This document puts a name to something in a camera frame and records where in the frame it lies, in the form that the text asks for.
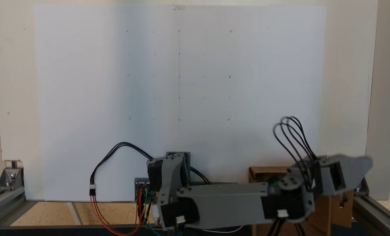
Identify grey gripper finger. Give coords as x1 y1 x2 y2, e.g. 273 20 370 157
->
343 156 374 190

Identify brown cardboard box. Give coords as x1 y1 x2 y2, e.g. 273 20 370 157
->
248 166 355 236

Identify small blue circuit board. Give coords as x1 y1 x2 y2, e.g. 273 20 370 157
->
134 178 159 204

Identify white paper sheet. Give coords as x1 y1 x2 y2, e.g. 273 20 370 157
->
33 5 327 202

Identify metal corner bracket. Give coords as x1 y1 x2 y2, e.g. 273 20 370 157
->
0 167 24 191
355 179 369 196

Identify aluminium frame profile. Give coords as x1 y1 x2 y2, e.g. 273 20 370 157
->
352 193 390 236
0 187 27 231

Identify black gripper servo cable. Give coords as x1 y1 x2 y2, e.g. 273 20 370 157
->
273 116 317 188

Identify grey frame upright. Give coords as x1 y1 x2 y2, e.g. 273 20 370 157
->
365 0 390 201

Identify black forearm servo cable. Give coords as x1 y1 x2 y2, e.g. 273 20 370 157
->
266 219 309 236

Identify black base servo cable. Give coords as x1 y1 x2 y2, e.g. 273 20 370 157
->
190 166 211 184

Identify coloured jumper wires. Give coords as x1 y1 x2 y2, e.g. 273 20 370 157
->
142 187 164 236

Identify black cable with white connector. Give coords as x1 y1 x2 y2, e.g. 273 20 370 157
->
90 142 154 197

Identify red wire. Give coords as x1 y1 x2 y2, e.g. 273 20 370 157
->
90 187 144 236

